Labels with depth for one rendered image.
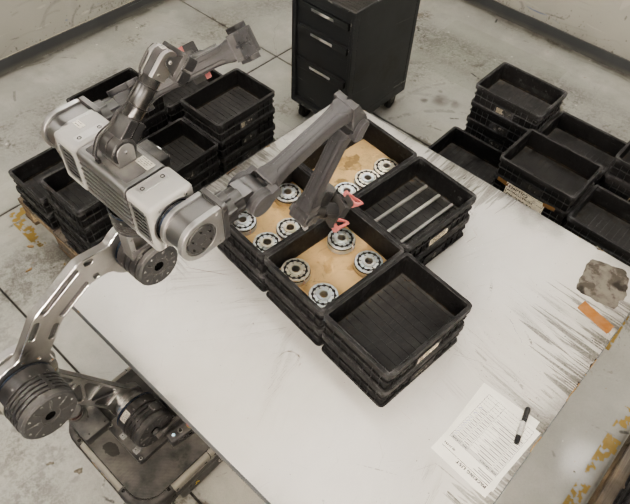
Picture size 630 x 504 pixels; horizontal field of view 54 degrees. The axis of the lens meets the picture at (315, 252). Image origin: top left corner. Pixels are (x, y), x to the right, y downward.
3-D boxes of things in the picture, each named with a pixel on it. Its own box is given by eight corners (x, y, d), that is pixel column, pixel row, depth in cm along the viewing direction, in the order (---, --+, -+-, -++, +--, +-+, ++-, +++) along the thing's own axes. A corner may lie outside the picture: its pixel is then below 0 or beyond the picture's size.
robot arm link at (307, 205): (333, 101, 173) (362, 124, 170) (344, 98, 177) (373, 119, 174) (282, 213, 200) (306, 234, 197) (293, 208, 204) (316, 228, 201)
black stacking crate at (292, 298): (319, 333, 206) (321, 314, 197) (263, 278, 219) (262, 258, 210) (400, 271, 223) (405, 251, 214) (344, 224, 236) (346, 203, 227)
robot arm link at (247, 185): (224, 187, 153) (239, 200, 151) (254, 167, 158) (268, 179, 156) (223, 209, 161) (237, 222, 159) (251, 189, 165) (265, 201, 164)
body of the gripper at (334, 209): (326, 215, 215) (309, 214, 211) (341, 193, 209) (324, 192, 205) (334, 228, 212) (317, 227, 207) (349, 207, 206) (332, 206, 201)
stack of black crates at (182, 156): (166, 231, 317) (155, 184, 291) (130, 201, 329) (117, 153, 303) (224, 191, 336) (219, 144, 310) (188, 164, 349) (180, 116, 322)
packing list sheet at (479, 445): (490, 503, 184) (490, 502, 183) (427, 450, 193) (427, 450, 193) (545, 426, 200) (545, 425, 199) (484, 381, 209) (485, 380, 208)
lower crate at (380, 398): (380, 411, 201) (385, 395, 191) (318, 350, 214) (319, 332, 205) (459, 341, 218) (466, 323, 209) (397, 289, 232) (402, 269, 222)
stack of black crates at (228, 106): (225, 191, 336) (218, 127, 301) (189, 165, 348) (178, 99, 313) (277, 156, 356) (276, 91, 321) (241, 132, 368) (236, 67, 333)
